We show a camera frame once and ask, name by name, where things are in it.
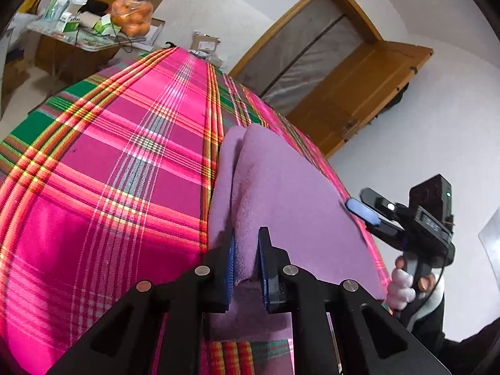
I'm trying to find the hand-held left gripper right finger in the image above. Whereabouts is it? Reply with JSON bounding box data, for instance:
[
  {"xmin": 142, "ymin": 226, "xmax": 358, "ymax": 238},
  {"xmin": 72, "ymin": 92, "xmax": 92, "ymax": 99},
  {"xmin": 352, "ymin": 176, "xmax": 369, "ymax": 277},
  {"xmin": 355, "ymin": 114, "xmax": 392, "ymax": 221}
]
[{"xmin": 255, "ymin": 227, "xmax": 450, "ymax": 375}]

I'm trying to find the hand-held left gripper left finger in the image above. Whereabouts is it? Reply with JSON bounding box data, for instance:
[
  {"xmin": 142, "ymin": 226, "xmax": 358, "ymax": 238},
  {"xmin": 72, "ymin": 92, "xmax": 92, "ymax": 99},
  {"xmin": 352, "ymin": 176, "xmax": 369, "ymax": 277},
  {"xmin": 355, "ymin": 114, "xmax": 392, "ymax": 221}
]
[{"xmin": 47, "ymin": 228, "xmax": 237, "ymax": 375}]

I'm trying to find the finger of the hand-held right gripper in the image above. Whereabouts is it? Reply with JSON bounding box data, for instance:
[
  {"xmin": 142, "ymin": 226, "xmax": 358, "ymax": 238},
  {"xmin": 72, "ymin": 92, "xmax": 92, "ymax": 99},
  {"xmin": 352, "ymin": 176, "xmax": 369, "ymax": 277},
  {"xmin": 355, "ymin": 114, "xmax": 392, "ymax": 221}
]
[{"xmin": 345, "ymin": 187, "xmax": 409, "ymax": 249}]

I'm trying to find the purple fleece sweater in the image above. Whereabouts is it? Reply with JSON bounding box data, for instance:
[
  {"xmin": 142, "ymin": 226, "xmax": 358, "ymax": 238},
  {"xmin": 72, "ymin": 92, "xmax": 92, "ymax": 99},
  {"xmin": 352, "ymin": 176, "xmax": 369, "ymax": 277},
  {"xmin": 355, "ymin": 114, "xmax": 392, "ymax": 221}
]
[{"xmin": 201, "ymin": 123, "xmax": 392, "ymax": 345}]

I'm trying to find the person's right forearm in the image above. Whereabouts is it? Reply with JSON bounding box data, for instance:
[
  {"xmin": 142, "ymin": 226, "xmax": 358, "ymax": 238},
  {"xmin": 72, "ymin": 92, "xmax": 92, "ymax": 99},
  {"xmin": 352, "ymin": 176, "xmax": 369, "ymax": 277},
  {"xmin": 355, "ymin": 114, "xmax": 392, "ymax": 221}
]
[{"xmin": 402, "ymin": 281, "xmax": 500, "ymax": 375}]

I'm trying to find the person's right hand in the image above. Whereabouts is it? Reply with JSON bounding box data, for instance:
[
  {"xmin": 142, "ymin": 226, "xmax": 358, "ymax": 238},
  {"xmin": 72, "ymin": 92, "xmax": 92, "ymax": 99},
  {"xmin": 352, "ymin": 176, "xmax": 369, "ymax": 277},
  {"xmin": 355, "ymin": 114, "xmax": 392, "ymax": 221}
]
[{"xmin": 388, "ymin": 256, "xmax": 437, "ymax": 310}]

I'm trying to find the black hanging bag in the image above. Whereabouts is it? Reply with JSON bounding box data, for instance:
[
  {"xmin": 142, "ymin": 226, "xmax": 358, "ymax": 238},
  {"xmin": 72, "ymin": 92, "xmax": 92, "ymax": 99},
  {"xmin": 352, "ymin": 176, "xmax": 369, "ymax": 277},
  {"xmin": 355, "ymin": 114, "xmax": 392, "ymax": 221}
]
[{"xmin": 385, "ymin": 82, "xmax": 412, "ymax": 111}]

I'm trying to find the wooden door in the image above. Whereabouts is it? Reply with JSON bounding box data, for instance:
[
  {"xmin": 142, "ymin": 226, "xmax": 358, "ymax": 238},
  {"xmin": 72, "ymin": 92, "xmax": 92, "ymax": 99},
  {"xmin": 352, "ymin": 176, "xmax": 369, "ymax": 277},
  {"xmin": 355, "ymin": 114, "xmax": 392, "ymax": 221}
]
[{"xmin": 287, "ymin": 41, "xmax": 435, "ymax": 159}]

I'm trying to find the pink plaid blanket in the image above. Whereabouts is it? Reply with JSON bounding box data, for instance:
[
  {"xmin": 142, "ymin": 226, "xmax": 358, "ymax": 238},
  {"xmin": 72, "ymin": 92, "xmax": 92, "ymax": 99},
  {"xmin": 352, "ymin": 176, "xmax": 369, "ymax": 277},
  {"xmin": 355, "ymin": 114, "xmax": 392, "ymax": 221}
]
[{"xmin": 0, "ymin": 46, "xmax": 393, "ymax": 375}]

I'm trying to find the brown cardboard box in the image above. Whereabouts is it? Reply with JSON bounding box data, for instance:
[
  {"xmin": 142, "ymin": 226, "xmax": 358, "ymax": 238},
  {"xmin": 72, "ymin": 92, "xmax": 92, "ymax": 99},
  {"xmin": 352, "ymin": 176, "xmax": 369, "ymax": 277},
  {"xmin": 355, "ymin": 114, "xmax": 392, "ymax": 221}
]
[{"xmin": 191, "ymin": 31, "xmax": 222, "ymax": 54}]

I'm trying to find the cluttered grey table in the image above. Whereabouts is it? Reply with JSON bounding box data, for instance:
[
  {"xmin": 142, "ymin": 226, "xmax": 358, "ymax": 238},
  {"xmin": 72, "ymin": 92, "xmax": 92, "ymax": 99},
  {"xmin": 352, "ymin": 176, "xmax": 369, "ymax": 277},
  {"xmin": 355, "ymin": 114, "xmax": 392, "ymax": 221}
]
[{"xmin": 27, "ymin": 19, "xmax": 134, "ymax": 87}]

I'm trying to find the bag of oranges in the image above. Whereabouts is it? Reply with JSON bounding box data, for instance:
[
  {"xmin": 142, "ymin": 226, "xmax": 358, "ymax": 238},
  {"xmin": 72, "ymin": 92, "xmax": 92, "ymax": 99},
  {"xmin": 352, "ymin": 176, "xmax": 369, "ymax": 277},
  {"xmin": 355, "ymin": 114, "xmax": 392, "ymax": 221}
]
[{"xmin": 110, "ymin": 0, "xmax": 154, "ymax": 37}]

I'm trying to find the green white box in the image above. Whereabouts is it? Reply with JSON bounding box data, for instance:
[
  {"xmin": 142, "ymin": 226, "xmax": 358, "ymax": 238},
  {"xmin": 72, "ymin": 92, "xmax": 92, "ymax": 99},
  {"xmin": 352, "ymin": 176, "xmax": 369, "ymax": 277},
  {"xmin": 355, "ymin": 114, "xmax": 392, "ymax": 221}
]
[{"xmin": 92, "ymin": 13, "xmax": 115, "ymax": 34}]

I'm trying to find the wooden screen door frame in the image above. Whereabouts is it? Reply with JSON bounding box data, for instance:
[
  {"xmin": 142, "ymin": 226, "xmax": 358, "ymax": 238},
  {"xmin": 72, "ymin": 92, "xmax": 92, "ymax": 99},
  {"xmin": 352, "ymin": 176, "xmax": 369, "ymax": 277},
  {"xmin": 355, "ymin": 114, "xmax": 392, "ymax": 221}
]
[{"xmin": 228, "ymin": 0, "xmax": 386, "ymax": 117}]

